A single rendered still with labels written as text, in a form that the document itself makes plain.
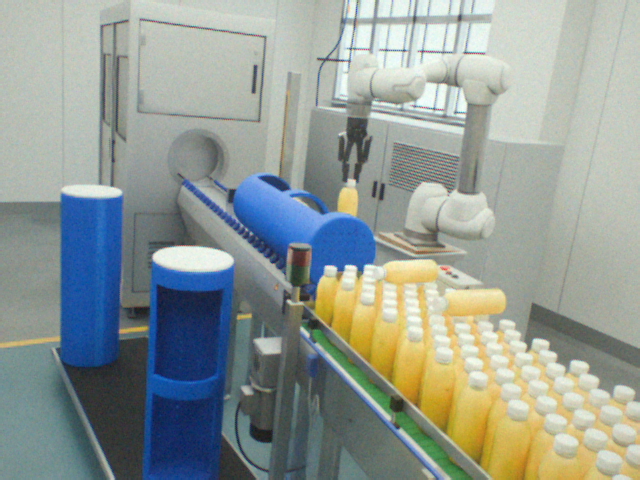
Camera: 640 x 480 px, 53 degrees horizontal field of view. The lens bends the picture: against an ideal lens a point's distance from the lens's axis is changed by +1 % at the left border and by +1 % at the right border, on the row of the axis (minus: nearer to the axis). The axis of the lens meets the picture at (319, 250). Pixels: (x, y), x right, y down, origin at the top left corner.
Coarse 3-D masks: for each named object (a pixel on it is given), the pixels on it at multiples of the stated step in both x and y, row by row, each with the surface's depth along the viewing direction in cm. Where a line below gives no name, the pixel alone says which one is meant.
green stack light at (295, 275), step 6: (288, 264) 168; (288, 270) 168; (294, 270) 167; (300, 270) 167; (306, 270) 167; (288, 276) 168; (294, 276) 167; (300, 276) 167; (306, 276) 168; (288, 282) 168; (294, 282) 167; (300, 282) 168; (306, 282) 169
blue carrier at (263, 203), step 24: (240, 192) 289; (264, 192) 270; (288, 192) 259; (240, 216) 288; (264, 216) 258; (288, 216) 240; (312, 216) 228; (336, 216) 222; (264, 240) 264; (288, 240) 234; (312, 240) 220; (336, 240) 224; (360, 240) 228; (312, 264) 222; (336, 264) 226; (360, 264) 230
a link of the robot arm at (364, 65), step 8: (360, 56) 217; (368, 56) 217; (352, 64) 219; (360, 64) 216; (368, 64) 216; (376, 64) 218; (352, 72) 218; (360, 72) 216; (368, 72) 215; (352, 80) 219; (360, 80) 216; (368, 80) 214; (352, 88) 219; (360, 88) 217; (368, 88) 215; (352, 96) 220; (360, 96) 219; (368, 96) 218
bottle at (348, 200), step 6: (348, 186) 231; (354, 186) 231; (342, 192) 231; (348, 192) 230; (354, 192) 231; (342, 198) 231; (348, 198) 230; (354, 198) 231; (342, 204) 231; (348, 204) 231; (354, 204) 231; (342, 210) 232; (348, 210) 231; (354, 210) 232; (354, 216) 233
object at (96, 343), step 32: (64, 224) 306; (96, 224) 304; (64, 256) 311; (96, 256) 309; (64, 288) 315; (96, 288) 313; (64, 320) 319; (96, 320) 318; (64, 352) 324; (96, 352) 322
